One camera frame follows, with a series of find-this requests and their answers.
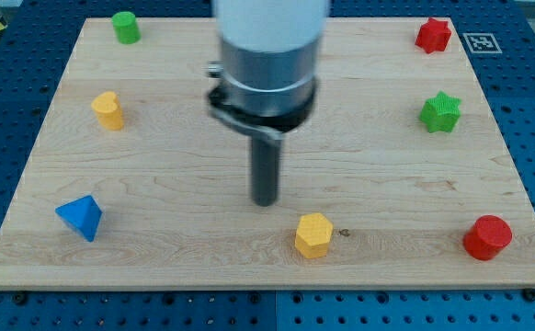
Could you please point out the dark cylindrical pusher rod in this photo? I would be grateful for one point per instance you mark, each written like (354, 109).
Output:
(265, 160)

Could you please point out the black clamp mount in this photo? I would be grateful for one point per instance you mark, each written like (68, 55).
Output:
(269, 130)

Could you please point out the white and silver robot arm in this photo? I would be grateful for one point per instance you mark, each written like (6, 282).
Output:
(266, 77)

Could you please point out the blue triangle block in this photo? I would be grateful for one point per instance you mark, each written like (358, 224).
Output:
(82, 215)

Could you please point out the yellow hexagon block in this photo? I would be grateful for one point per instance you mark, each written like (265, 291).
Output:
(313, 235)

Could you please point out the wooden board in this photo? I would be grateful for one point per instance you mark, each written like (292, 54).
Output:
(140, 179)

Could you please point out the yellow heart block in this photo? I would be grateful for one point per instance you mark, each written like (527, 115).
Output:
(108, 111)

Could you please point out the green star block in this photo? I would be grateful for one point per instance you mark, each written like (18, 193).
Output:
(441, 112)

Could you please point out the green cylinder block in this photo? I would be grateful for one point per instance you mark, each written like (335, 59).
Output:
(126, 27)

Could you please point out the red star block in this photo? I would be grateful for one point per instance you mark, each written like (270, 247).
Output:
(434, 35)

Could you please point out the white fiducial marker tag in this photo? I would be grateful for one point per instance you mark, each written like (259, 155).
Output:
(482, 43)

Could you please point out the red cylinder block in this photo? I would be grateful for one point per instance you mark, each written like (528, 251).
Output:
(487, 238)

